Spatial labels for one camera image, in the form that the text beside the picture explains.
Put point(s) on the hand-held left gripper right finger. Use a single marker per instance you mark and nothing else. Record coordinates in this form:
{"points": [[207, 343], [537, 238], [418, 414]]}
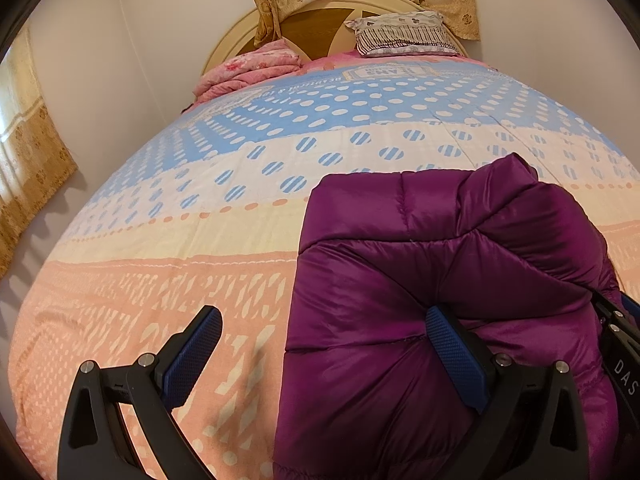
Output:
{"points": [[457, 355]]}

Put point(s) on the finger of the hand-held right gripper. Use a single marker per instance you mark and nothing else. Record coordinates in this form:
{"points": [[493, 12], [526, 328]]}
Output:
{"points": [[631, 306]]}

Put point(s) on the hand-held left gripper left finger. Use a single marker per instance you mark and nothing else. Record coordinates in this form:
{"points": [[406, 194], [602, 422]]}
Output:
{"points": [[192, 355]]}

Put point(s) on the purple puffer jacket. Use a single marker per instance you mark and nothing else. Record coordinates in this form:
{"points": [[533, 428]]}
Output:
{"points": [[400, 270]]}

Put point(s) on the polka dot bedspread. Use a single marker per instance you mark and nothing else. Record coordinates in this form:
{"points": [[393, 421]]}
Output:
{"points": [[200, 200]]}

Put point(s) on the pink floral folded quilt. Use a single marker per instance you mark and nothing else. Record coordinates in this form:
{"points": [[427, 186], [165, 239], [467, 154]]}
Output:
{"points": [[250, 67]]}

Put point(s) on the grey patterned pillow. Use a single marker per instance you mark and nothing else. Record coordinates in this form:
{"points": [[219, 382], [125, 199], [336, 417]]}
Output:
{"points": [[400, 35]]}

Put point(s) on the cream wooden headboard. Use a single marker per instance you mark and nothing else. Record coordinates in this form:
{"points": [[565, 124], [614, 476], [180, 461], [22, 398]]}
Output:
{"points": [[320, 25]]}

